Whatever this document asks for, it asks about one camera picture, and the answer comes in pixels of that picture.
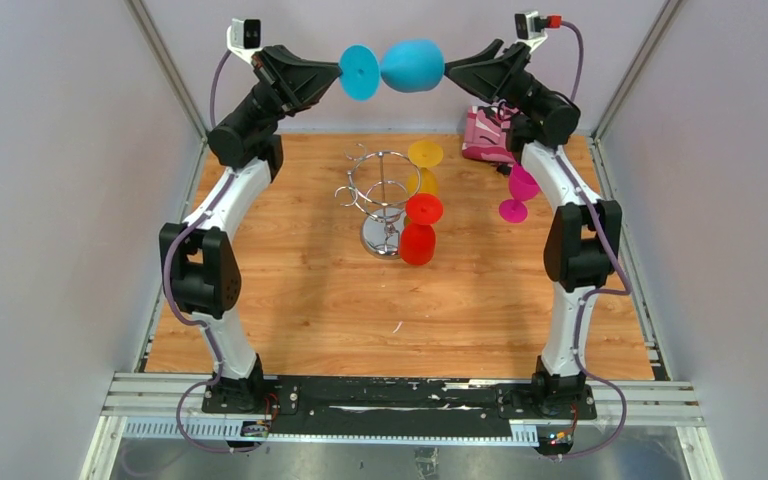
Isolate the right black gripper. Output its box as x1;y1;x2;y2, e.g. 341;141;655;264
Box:
439;39;554;117

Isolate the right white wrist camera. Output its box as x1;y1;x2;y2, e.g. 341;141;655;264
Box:
514;10;563;53

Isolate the chrome wine glass rack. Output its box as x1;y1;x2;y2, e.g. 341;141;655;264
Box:
334;142;419;260

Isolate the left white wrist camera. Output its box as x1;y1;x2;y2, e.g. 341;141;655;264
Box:
226;18;262;66

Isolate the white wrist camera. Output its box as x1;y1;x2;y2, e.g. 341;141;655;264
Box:
514;10;563;53
226;18;262;66

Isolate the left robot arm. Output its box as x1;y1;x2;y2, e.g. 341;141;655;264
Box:
159;45;342;414

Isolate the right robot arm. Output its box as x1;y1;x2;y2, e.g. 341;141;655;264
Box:
444;40;622;418

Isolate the red wine glass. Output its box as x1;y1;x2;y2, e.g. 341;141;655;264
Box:
399;193;444;266

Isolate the blue wine glass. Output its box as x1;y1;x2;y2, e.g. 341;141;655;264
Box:
338;39;445;101

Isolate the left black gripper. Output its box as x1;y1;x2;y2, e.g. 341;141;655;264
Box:
234;48;342;135

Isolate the yellow wine glass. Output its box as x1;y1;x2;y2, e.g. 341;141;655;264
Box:
406;140;444;196

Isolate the pink camouflage cloth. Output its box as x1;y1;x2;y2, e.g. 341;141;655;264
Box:
461;105;518;165

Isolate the aluminium frame rail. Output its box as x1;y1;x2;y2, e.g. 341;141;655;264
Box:
81;373;722;479

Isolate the pink wine glass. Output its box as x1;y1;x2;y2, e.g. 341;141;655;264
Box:
498;163;540;223

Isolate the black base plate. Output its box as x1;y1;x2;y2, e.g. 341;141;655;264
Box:
201;375;597;438

